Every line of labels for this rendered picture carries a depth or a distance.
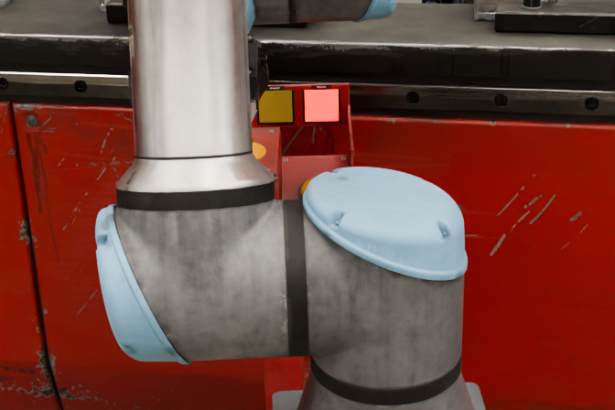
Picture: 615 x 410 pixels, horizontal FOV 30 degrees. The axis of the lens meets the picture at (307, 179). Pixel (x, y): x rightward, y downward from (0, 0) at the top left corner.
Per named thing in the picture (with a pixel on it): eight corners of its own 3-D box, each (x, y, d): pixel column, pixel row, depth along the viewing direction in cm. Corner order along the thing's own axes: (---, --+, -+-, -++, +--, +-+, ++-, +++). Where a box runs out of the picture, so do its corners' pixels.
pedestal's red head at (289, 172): (198, 262, 146) (188, 131, 139) (208, 207, 161) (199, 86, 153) (355, 258, 146) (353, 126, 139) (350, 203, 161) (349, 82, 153)
